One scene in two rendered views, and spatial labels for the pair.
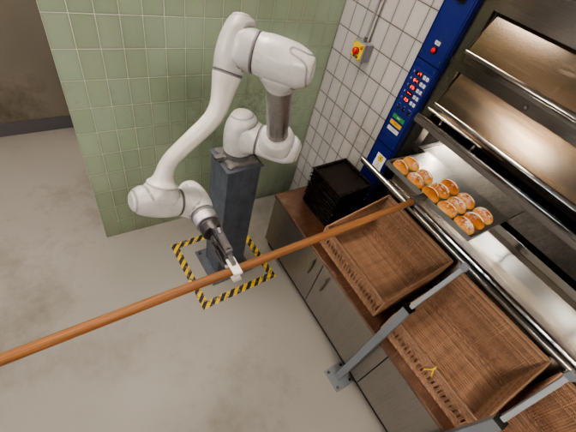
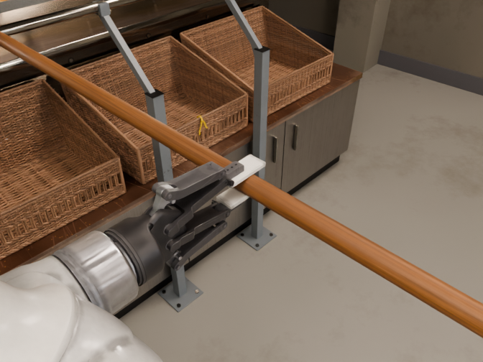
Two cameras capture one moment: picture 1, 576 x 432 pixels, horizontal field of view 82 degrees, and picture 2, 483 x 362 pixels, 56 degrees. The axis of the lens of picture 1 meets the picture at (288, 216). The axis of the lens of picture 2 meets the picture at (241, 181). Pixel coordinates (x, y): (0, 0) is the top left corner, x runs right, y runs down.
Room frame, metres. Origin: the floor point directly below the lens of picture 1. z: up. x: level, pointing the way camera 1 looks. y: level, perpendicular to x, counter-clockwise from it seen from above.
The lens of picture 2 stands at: (0.61, 0.61, 1.58)
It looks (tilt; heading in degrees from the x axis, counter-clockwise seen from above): 38 degrees down; 268
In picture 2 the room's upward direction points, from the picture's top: straight up
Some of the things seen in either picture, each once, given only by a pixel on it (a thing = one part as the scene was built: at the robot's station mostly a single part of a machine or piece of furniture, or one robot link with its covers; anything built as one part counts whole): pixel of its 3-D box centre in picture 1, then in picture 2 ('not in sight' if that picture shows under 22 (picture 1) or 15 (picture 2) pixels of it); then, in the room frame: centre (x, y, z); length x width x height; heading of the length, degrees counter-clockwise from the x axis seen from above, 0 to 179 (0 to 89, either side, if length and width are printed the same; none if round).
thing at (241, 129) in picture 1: (242, 131); not in sight; (1.40, 0.35, 1.17); 0.18 x 0.16 x 0.22; 88
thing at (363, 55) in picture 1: (361, 50); not in sight; (2.15, -0.12, 1.46); 0.10 x 0.07 x 0.10; 44
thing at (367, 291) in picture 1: (381, 250); (7, 165); (1.33, -0.59, 0.72); 0.56 x 0.49 x 0.28; 43
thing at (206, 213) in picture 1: (206, 219); (98, 274); (0.76, 0.28, 1.20); 0.09 x 0.06 x 0.09; 135
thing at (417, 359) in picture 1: (459, 343); (158, 101); (0.89, -1.01, 0.72); 0.56 x 0.49 x 0.28; 45
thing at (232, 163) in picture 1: (233, 153); not in sight; (1.38, 0.38, 1.03); 0.22 x 0.18 x 0.06; 137
